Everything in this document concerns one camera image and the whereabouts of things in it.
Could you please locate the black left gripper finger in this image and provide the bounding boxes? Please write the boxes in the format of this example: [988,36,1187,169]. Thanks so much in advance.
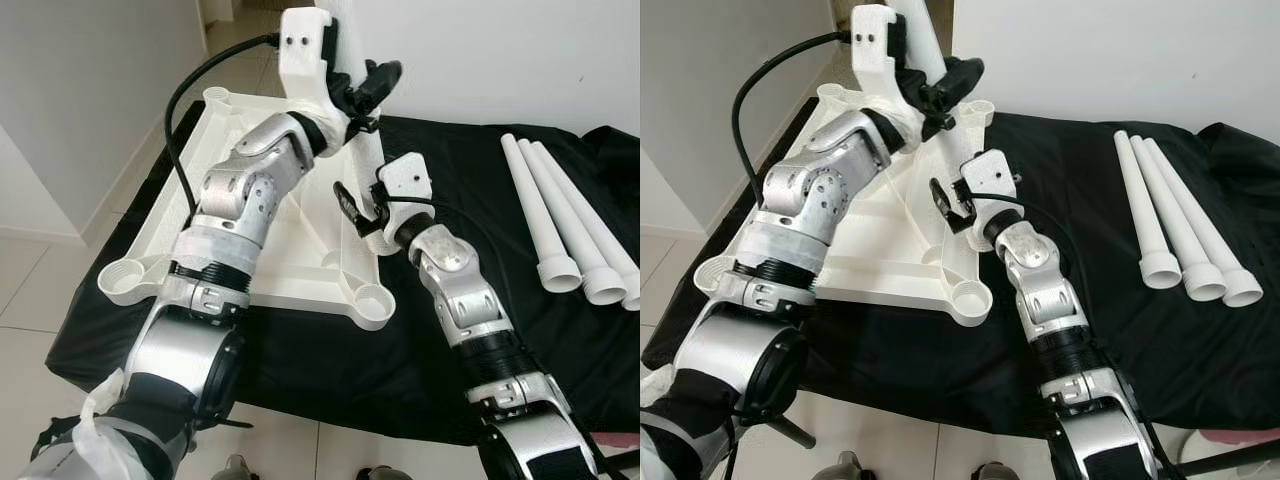
[940,57,987,101]
[366,60,404,103]

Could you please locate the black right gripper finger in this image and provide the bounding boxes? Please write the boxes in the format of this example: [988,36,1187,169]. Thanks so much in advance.
[334,181,363,229]
[929,177,958,225]

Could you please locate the white plastic table leg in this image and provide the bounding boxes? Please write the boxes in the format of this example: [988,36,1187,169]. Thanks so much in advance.
[500,133,583,294]
[1113,130,1183,291]
[532,141,641,312]
[516,138,628,307]
[1145,138,1265,309]
[1130,135,1229,303]
[905,0,986,239]
[318,0,393,257]

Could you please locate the white plastic table top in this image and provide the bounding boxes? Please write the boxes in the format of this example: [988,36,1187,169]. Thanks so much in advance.
[692,82,993,327]
[97,86,399,332]

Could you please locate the black table cloth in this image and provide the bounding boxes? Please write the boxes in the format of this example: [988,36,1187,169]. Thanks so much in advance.
[48,98,641,447]
[642,95,1280,433]

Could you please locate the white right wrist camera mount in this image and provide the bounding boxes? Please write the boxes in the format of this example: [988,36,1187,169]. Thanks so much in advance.
[960,150,1019,223]
[378,152,433,226]

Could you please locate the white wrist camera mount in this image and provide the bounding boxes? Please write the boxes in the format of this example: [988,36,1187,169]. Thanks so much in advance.
[378,152,433,226]
[960,150,1019,223]
[850,4,916,103]
[278,6,349,113]

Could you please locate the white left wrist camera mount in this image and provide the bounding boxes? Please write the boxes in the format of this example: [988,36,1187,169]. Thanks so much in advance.
[850,4,916,103]
[278,6,349,113]

